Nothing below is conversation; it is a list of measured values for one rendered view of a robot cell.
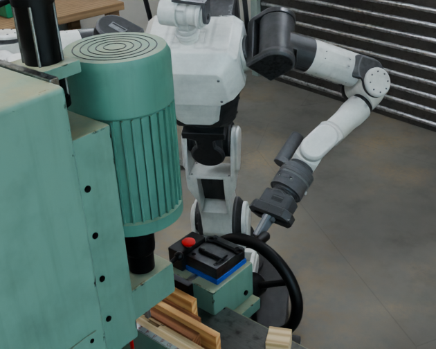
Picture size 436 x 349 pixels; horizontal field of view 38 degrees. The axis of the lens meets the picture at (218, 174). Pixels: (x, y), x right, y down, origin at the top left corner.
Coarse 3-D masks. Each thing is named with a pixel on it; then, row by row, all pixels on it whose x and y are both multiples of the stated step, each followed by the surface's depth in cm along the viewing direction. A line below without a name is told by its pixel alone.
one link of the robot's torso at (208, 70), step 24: (144, 0) 169; (216, 0) 171; (216, 24) 165; (240, 24) 166; (192, 48) 160; (216, 48) 159; (240, 48) 163; (192, 72) 161; (216, 72) 160; (240, 72) 163; (192, 96) 167; (216, 96) 166; (192, 120) 177; (216, 120) 176
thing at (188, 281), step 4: (176, 276) 132; (192, 276) 137; (196, 276) 137; (176, 280) 131; (180, 280) 131; (184, 280) 131; (188, 280) 136; (176, 284) 131; (180, 284) 130; (184, 284) 130; (188, 284) 130; (192, 284) 130; (180, 288) 131; (184, 288) 130; (188, 288) 129; (192, 288) 130; (188, 292) 130; (192, 292) 131
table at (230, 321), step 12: (252, 300) 144; (204, 312) 136; (228, 312) 136; (240, 312) 140; (252, 312) 143; (204, 324) 133; (216, 324) 133; (228, 324) 132; (240, 324) 132; (252, 324) 132; (228, 336) 129; (240, 336) 129; (252, 336) 129; (264, 336) 129; (228, 348) 126; (240, 348) 126; (252, 348) 126; (264, 348) 126; (300, 348) 126
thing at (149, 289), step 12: (156, 264) 123; (168, 264) 123; (132, 276) 120; (144, 276) 120; (156, 276) 121; (168, 276) 124; (132, 288) 117; (144, 288) 119; (156, 288) 122; (168, 288) 125; (144, 300) 120; (156, 300) 123; (144, 312) 121
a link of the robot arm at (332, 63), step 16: (320, 48) 163; (336, 48) 166; (320, 64) 164; (336, 64) 165; (352, 64) 166; (368, 64) 167; (336, 80) 169; (352, 80) 168; (368, 80) 165; (384, 80) 167
